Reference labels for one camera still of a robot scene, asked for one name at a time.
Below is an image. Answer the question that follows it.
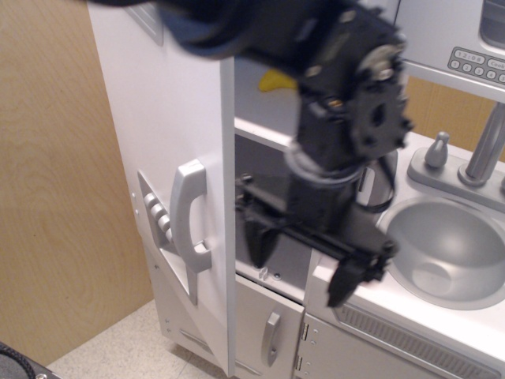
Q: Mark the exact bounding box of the white lower freezer door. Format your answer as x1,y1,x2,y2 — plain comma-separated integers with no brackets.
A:
149,242,307,379

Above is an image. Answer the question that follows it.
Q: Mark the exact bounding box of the silver lower freezer handle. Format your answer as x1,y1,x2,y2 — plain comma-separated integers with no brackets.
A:
260,312,281,367

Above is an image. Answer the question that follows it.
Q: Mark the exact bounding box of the silver toy faucet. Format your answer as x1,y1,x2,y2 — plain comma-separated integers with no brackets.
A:
407,103,504,212

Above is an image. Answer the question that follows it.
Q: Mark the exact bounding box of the yellow toy banana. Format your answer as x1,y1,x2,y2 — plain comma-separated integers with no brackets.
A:
258,69,297,92

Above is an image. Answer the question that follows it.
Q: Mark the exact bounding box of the silver ice dispenser panel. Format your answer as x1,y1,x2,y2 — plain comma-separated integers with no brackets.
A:
137,171,198,306

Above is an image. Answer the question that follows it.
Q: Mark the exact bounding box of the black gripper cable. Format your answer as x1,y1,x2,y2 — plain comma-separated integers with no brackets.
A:
354,157,398,215

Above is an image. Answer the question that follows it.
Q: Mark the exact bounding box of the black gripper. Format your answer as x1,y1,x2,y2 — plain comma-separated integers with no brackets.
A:
235,173,398,308

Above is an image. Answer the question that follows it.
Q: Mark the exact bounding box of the white fridge shelf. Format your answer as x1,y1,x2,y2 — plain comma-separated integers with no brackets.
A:
234,117,293,151

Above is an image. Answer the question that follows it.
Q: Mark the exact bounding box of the white toy kitchen counter unit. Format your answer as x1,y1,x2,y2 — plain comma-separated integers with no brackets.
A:
294,0,505,379

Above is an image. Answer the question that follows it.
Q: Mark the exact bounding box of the white toy microwave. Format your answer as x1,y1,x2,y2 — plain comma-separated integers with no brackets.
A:
395,1,504,103

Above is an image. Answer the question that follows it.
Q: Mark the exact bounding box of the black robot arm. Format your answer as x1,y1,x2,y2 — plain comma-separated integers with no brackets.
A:
88,1,410,312

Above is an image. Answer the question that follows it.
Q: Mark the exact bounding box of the silver oven vent panel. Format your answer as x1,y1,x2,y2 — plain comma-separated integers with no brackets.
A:
332,305,503,378

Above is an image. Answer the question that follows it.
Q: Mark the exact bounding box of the black case corner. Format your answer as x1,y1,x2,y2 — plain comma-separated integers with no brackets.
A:
1,343,60,379

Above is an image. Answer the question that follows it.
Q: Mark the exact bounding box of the silver fridge handle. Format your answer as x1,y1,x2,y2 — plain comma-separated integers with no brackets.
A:
170,159,211,274

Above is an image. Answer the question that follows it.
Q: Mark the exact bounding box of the silver toy sink basin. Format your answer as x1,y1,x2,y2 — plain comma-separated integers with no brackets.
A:
380,197,504,310

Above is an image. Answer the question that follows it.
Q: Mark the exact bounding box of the silver toy wall phone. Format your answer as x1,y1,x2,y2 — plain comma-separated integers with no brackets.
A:
357,151,398,213

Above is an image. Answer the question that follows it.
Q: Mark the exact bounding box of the white toy fridge door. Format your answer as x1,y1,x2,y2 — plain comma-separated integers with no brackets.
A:
88,3,236,375

